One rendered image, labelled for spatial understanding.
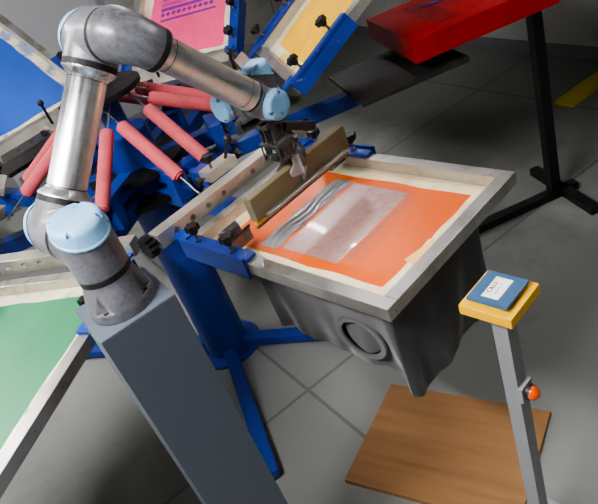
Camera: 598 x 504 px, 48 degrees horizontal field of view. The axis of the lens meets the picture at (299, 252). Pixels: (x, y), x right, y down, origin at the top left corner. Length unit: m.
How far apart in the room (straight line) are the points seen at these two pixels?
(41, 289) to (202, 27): 1.56
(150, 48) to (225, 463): 0.99
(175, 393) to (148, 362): 0.11
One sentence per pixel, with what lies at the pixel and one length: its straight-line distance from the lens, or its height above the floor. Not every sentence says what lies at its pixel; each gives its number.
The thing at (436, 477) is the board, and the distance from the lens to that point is 2.40.
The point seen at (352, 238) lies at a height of 0.96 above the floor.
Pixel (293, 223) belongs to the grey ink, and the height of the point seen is 0.96.
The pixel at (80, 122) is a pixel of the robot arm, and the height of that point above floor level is 1.55.
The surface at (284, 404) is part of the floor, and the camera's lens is 2.81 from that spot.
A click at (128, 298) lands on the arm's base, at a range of 1.43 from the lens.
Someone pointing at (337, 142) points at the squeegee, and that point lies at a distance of 2.01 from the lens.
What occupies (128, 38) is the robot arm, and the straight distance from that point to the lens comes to 1.41.
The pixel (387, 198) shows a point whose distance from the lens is 1.95.
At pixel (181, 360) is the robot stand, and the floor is 1.05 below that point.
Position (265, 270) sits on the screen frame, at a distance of 1.77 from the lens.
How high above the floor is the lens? 1.96
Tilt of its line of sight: 33 degrees down
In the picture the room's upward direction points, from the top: 21 degrees counter-clockwise
